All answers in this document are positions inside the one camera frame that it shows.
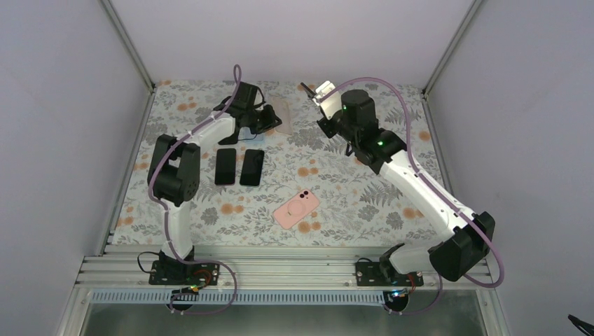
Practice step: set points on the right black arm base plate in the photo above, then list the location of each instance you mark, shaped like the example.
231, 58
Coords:
381, 273

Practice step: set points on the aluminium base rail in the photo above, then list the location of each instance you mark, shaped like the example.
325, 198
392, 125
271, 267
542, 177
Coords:
256, 267

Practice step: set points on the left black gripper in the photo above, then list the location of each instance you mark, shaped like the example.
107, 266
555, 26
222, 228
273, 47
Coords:
272, 121

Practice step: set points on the grey slotted cable duct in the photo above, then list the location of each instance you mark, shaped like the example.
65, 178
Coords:
248, 297

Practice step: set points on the aluminium corner frame post left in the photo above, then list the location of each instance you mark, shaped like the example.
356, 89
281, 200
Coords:
125, 38

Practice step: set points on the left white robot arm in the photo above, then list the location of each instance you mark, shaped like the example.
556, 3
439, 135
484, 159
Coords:
174, 174

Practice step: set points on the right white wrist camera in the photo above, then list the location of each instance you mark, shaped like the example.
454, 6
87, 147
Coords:
327, 95

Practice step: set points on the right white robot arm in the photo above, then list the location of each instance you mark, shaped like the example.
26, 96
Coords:
460, 230

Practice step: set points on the beige phone case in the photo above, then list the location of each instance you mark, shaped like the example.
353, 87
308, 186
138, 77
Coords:
283, 112

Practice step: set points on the light blue phone case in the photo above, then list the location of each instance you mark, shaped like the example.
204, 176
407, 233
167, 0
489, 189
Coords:
256, 138

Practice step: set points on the pink phone case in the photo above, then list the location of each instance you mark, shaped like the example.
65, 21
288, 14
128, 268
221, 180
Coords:
295, 209

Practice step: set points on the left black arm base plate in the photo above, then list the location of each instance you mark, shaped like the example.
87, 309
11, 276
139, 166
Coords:
179, 274

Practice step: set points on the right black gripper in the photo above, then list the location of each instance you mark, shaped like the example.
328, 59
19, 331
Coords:
328, 131

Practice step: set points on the aluminium corner frame post right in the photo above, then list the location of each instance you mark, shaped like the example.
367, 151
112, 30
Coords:
452, 46

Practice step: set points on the aluminium corner frame post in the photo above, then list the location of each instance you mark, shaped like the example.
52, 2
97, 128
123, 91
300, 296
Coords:
125, 38
452, 46

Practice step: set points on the floral patterned table mat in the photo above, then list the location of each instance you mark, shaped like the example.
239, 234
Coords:
357, 208

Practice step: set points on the black smartphone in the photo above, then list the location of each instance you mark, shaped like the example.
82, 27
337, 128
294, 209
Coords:
308, 90
252, 168
225, 169

